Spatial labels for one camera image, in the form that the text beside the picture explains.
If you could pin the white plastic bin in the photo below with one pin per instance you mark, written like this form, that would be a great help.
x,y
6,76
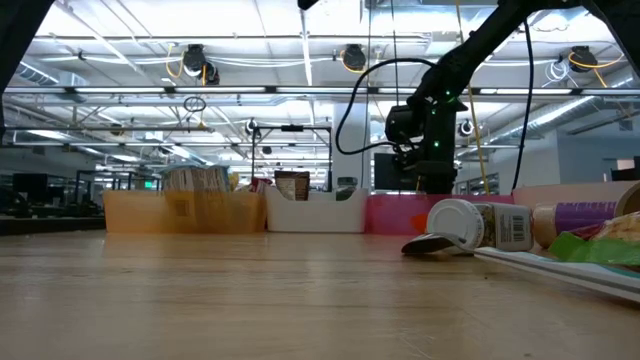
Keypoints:
x,y
315,215

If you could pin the black background gantry frame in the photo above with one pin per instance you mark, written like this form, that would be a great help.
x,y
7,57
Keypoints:
x,y
292,128

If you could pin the green exit sign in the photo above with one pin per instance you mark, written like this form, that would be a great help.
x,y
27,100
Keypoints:
x,y
148,184

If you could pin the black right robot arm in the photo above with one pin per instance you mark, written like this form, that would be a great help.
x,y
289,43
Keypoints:
x,y
480,40

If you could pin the orange ramen packet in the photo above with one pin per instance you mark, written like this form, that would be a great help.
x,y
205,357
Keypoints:
x,y
420,224

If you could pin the white label spice jar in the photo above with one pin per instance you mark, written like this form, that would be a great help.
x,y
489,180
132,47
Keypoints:
x,y
500,227

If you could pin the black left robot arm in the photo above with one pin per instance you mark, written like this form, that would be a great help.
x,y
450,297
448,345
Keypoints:
x,y
20,30

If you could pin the brown snack packet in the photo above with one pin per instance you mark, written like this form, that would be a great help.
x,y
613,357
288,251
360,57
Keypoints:
x,y
292,186

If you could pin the black table frame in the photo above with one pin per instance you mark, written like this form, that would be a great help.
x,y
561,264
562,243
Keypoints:
x,y
50,225

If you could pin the small black monitor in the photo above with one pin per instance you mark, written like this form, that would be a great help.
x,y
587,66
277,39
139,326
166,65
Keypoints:
x,y
30,185

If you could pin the orange plastic bin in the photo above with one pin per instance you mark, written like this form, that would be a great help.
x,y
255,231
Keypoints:
x,y
135,212

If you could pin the yellow and green ramen packet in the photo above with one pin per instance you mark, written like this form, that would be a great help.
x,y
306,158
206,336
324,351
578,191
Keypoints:
x,y
590,250

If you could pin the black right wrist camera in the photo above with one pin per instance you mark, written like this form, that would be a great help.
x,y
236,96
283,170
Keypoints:
x,y
402,122

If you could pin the purple label spice jar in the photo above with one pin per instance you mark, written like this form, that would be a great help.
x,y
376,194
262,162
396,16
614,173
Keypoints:
x,y
580,217

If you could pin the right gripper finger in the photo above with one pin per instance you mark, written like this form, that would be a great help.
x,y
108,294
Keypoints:
x,y
440,182

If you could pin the red plastic bin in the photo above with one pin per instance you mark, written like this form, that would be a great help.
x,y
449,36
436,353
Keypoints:
x,y
390,215

